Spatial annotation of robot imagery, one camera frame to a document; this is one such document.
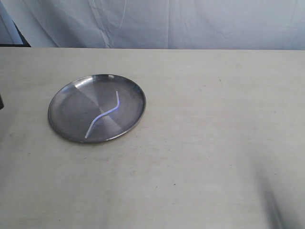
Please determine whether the translucent white glow stick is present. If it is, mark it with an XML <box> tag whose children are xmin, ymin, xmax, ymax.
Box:
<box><xmin>85</xmin><ymin>91</ymin><xmax>120</xmax><ymax>139</ymax></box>

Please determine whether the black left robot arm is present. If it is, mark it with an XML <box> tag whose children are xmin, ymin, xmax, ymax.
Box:
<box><xmin>0</xmin><ymin>95</ymin><xmax>4</xmax><ymax>110</ymax></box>

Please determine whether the round steel plate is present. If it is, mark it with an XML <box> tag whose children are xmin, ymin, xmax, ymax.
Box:
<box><xmin>48</xmin><ymin>74</ymin><xmax>146</xmax><ymax>144</ymax></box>

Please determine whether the white backdrop cloth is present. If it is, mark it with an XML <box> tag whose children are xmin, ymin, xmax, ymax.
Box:
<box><xmin>1</xmin><ymin>0</ymin><xmax>305</xmax><ymax>50</ymax></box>

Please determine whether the dark frame behind table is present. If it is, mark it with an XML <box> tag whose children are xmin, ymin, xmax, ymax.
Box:
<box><xmin>0</xmin><ymin>16</ymin><xmax>31</xmax><ymax>47</ymax></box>

